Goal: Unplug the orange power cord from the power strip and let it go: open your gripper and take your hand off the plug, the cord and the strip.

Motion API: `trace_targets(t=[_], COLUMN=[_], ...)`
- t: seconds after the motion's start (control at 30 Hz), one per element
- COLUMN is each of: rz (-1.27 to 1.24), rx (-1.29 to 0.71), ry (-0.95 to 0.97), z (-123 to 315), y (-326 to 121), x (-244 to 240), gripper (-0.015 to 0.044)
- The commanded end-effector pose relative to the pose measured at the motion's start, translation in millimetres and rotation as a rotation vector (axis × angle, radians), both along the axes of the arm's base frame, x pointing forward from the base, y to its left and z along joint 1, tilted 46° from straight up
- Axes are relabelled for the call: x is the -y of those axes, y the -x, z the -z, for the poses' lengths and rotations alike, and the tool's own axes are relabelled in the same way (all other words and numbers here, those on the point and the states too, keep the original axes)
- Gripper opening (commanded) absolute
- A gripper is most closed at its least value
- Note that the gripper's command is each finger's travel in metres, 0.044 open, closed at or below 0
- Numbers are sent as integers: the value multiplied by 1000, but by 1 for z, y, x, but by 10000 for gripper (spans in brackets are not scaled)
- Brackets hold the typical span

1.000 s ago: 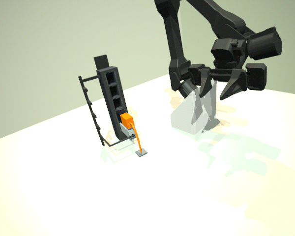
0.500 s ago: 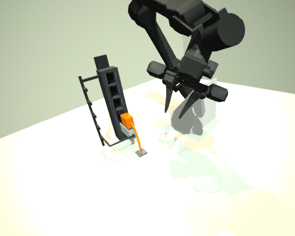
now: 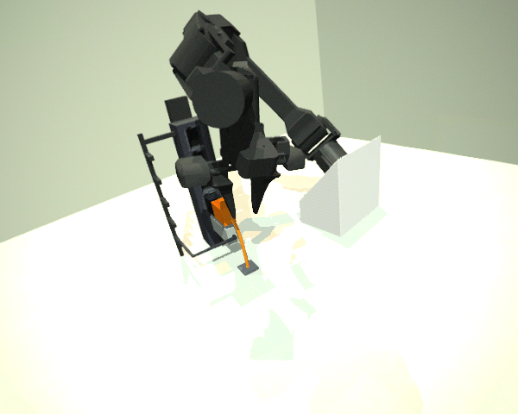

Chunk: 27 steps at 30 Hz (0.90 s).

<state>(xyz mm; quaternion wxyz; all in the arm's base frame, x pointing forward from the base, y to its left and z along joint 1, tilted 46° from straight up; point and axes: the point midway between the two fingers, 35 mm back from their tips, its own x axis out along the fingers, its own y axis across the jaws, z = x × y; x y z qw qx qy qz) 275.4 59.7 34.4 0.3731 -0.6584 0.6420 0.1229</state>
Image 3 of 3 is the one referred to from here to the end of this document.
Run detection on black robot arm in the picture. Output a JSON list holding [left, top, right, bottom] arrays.
[[169, 10, 347, 179]]

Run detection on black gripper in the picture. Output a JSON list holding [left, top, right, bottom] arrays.
[[175, 114, 306, 219]]

